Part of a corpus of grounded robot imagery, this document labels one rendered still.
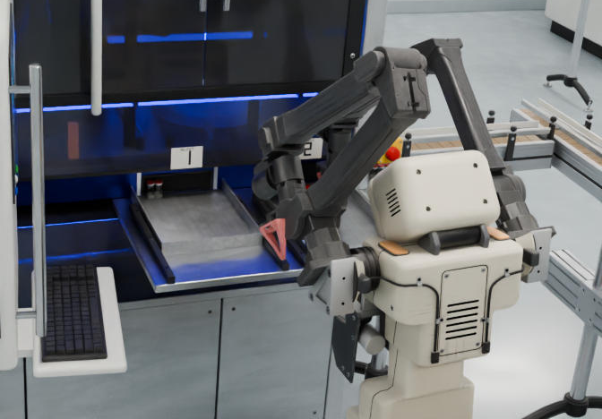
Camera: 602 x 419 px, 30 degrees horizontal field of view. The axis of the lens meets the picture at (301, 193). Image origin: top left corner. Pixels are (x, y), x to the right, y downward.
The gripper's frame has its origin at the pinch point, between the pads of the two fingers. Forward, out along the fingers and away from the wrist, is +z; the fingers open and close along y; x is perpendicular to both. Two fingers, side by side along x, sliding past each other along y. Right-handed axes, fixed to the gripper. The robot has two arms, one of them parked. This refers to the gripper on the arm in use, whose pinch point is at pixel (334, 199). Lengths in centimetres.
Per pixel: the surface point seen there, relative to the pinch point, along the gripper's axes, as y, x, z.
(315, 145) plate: 14.6, -3.6, -9.3
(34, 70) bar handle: -20, 90, -53
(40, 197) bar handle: -20, 90, -27
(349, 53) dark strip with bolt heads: 13.0, -11.2, -35.0
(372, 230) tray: -10.7, -5.1, 5.8
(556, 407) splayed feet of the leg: -20, -82, 82
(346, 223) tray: -4.2, -1.4, 5.7
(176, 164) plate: 24.1, 34.2, -7.0
